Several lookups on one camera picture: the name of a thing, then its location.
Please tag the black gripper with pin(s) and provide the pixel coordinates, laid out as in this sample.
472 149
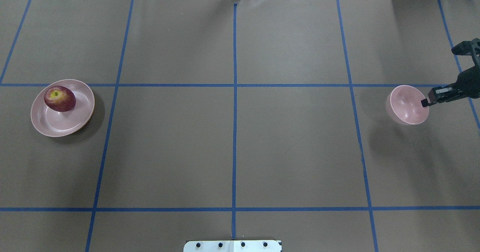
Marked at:
468 84

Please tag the pink bowl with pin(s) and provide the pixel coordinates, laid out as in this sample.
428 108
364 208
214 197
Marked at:
403 106

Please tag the red apple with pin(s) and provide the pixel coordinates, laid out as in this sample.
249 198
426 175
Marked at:
59 98

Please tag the pink plate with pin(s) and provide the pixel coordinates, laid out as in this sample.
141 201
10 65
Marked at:
52 123

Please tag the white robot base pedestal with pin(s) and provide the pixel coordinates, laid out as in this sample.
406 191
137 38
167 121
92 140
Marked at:
233 246

